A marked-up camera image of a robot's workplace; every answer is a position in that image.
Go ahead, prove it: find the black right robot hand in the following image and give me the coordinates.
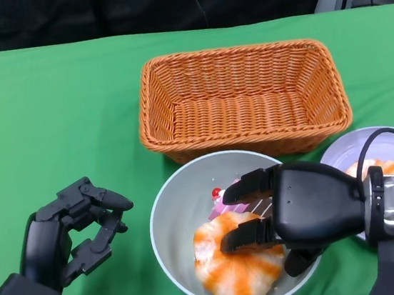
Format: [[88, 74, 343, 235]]
[[211, 154, 378, 285]]

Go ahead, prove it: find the pink and chocolate cake slice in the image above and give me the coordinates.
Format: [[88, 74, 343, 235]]
[[204, 174, 277, 226]]

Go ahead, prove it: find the lavender plate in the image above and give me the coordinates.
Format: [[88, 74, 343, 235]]
[[315, 124, 394, 264]]

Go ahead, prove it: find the orange striped ring bread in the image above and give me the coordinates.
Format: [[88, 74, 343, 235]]
[[188, 205, 291, 295], [342, 156, 394, 188]]

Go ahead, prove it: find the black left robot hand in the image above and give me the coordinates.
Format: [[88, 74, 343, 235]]
[[10, 170, 144, 294]]

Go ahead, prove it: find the green tablecloth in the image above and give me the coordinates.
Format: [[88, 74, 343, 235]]
[[0, 3, 394, 295]]

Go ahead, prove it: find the grey bowl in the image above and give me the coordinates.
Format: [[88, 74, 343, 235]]
[[141, 141, 327, 295]]

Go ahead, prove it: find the orange wicker basket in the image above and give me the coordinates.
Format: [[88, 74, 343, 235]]
[[129, 32, 358, 174]]

